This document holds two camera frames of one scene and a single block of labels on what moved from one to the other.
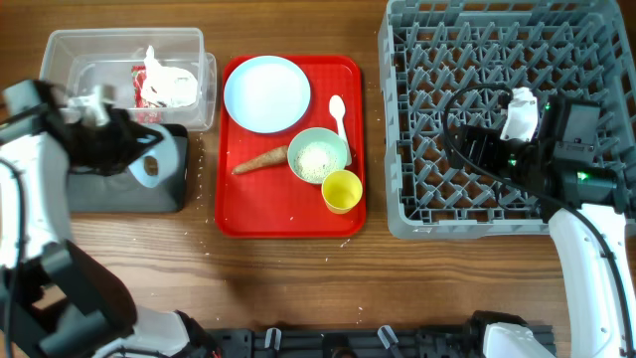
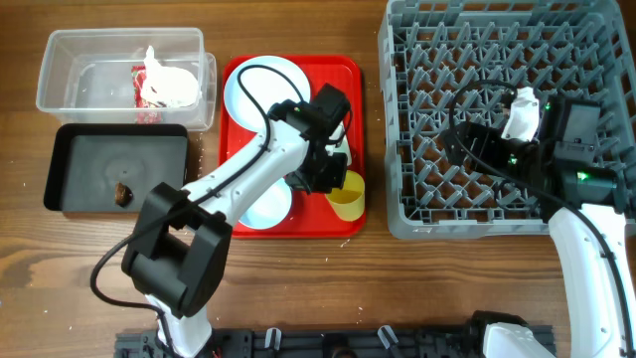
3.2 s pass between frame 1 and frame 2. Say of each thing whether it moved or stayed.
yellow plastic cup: moved
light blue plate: stayed
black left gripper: moved
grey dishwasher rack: stayed
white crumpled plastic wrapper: stayed
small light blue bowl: moved
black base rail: stayed
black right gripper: stayed
